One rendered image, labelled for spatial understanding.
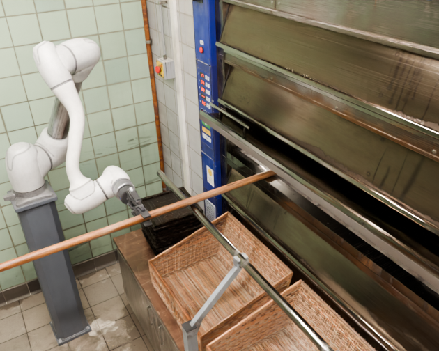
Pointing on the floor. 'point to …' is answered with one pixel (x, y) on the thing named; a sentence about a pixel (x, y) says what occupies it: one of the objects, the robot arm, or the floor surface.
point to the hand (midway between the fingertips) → (144, 216)
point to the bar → (189, 333)
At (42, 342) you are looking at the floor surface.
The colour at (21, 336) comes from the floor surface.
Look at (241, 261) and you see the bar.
